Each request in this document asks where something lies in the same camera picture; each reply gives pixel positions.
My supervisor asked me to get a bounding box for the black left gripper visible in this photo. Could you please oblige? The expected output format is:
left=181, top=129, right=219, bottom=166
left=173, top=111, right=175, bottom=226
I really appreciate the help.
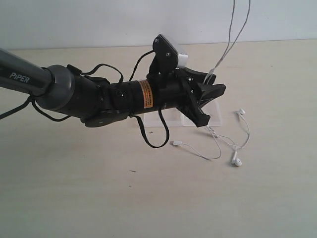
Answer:
left=108, top=67, right=226, bottom=120

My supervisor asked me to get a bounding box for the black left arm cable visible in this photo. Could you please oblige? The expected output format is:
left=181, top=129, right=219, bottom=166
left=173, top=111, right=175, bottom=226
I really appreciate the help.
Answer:
left=0, top=51, right=171, bottom=149

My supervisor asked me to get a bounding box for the clear plastic hinged case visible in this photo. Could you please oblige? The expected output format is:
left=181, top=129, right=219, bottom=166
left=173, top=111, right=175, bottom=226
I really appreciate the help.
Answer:
left=135, top=99, right=223, bottom=127

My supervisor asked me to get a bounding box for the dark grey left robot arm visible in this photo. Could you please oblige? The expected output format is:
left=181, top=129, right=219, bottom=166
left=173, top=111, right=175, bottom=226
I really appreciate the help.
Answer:
left=0, top=50, right=226, bottom=127

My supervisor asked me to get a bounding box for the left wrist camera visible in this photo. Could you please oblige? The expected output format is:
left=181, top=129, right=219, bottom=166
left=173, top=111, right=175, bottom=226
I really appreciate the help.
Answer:
left=149, top=34, right=188, bottom=74

